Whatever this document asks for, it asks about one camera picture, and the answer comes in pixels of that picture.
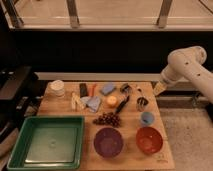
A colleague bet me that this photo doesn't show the black rectangular block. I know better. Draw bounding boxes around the black rectangular block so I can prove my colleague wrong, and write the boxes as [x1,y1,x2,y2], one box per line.
[79,83,88,97]

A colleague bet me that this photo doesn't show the orange round fruit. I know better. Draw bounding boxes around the orange round fruit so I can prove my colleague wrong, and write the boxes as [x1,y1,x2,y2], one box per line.
[106,96,118,107]

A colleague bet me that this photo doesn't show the blue sponge block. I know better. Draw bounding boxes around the blue sponge block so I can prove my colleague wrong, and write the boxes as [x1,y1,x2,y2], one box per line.
[101,82,115,95]

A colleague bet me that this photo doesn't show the bunch of dark grapes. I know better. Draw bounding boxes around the bunch of dark grapes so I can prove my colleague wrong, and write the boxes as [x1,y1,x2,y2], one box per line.
[93,112,121,127]

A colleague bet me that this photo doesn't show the orange carrot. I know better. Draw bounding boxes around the orange carrot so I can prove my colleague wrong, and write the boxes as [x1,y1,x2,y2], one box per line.
[89,84,97,97]

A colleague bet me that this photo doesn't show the blue cloth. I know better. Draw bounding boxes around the blue cloth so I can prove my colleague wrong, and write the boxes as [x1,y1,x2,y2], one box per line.
[81,96,101,113]

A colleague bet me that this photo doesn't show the purple bowl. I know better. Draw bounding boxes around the purple bowl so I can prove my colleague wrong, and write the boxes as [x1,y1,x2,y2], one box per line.
[93,127,124,158]

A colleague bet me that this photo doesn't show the dark small container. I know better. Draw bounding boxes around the dark small container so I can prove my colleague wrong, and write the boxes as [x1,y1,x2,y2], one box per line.
[120,83,132,94]

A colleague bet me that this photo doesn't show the green plastic tray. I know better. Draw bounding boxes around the green plastic tray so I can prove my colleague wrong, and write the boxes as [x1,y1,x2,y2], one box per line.
[7,116,84,171]

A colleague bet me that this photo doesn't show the beige wooden pieces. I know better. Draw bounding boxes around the beige wooden pieces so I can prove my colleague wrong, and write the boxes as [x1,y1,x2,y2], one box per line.
[71,92,86,110]

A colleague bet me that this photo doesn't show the black fork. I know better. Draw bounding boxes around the black fork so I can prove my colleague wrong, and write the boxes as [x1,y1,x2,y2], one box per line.
[115,96,130,114]

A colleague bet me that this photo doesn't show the wooden cutting board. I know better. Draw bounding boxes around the wooden cutting board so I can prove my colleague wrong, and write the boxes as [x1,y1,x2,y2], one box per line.
[38,82,175,171]

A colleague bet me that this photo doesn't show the small blue cup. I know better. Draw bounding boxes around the small blue cup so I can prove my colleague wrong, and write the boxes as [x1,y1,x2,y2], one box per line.
[140,112,154,126]

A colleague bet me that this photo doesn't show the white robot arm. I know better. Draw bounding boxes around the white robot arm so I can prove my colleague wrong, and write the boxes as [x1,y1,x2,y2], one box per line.
[153,46,213,104]

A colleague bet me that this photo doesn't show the red bowl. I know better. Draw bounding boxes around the red bowl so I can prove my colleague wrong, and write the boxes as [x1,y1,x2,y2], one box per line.
[136,127,163,155]

